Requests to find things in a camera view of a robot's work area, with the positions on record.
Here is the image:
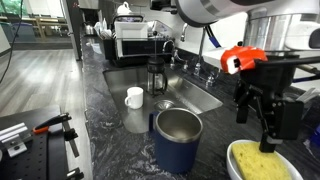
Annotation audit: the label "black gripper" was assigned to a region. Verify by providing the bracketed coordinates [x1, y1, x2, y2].
[233, 59, 305, 154]

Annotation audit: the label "yellow kitchen sponge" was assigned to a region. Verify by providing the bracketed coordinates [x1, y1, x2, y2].
[231, 141, 294, 180]

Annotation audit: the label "white ceramic bowl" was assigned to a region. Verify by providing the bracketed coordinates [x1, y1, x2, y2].
[226, 139, 305, 180]

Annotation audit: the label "clear plastic utensil cup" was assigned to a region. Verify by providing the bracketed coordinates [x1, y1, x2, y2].
[294, 87, 320, 111]

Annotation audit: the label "blue dish soap bottle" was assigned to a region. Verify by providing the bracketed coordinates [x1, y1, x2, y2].
[308, 124, 320, 148]

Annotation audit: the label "chrome gooseneck faucet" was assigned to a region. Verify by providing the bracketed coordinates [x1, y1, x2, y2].
[162, 22, 218, 88]

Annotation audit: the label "navy blue steel mug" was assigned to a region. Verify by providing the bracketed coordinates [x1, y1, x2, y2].
[148, 107, 204, 174]

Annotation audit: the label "glass French press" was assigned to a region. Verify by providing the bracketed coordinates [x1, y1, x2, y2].
[146, 31, 169, 98]

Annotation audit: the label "plain white mug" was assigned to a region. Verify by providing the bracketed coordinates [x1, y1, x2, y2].
[124, 86, 145, 110]

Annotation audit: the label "black dish rack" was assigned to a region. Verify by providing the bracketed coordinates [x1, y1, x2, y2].
[102, 14, 174, 68]

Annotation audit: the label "stainless steel sink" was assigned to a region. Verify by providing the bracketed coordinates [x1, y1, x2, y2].
[102, 64, 224, 134]

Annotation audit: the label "white rectangular plates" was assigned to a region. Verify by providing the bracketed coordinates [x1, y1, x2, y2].
[114, 20, 149, 58]

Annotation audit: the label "white teapot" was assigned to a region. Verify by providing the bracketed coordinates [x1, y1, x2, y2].
[116, 1, 133, 16]

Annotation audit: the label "black toggle clamp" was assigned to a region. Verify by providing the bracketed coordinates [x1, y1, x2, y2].
[62, 119, 81, 158]

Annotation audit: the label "steel kettle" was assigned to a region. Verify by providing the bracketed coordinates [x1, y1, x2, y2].
[83, 21, 96, 37]

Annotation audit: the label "black breadboard table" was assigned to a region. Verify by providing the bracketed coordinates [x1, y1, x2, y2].
[0, 105, 69, 180]

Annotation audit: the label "wrist camera with orange mount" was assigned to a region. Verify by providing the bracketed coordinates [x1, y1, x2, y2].
[201, 45, 269, 75]

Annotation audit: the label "blue cable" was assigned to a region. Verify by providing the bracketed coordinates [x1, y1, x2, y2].
[204, 25, 223, 49]

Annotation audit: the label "orange-handled black clamp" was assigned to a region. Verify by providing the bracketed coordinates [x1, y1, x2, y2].
[32, 112, 73, 135]

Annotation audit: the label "aluminium bracket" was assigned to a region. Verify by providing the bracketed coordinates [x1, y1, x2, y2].
[0, 122, 33, 158]

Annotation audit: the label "black hanging cable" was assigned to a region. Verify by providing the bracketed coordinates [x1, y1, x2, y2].
[0, 0, 24, 84]

